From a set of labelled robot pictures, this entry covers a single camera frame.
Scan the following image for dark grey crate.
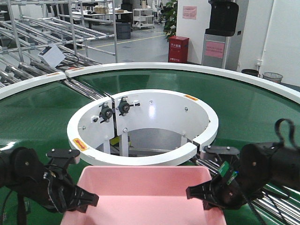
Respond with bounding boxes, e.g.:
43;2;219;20
116;22;131;39

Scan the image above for white control box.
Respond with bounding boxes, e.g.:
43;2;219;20
38;44;66;68

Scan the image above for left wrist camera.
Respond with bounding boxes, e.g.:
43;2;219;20
46;149;80;169

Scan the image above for steel conveyor rollers right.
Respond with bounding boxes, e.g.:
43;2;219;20
191;157;300;225

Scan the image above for white outer conveyor rim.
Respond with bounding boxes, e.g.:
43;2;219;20
0;62;300;105

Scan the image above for green potted plant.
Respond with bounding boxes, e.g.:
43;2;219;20
162;0;178;40

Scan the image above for green circuit board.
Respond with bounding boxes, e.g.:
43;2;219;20
218;161;238;185

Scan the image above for steel conveyor rollers left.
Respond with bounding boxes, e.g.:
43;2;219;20
62;78;111;101

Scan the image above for white inner conveyor ring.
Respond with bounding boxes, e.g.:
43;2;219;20
67;89;219;166

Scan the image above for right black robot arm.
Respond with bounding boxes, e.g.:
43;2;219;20
186;142;300;210

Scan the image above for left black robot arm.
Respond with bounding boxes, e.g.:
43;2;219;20
0;147;99;225

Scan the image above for mesh waste basket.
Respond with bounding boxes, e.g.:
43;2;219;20
262;72;283;83

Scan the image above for red fire extinguisher box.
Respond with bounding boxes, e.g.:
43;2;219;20
168;36;189;63

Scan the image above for white shelf trolley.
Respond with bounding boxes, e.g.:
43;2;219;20
132;8;154;29

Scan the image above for pink plastic bin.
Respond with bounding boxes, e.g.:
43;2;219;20
62;166;226;225

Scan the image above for green conveyor belt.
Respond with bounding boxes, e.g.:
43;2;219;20
0;68;300;225

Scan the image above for pink wall notice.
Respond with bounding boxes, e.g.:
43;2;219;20
182;6;197;20

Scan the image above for steel conveyor rollers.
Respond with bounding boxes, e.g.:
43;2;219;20
62;78;111;101
191;157;300;225

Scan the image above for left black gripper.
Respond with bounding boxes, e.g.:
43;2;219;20
43;165;99;213

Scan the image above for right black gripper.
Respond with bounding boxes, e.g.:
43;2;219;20
186;174;246;210

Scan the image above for metal roller rack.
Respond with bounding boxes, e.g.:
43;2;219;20
0;0;117;92

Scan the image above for grey water dispenser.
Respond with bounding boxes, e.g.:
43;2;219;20
202;0;239;68

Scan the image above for black waste bin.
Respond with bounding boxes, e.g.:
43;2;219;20
241;69;259;77

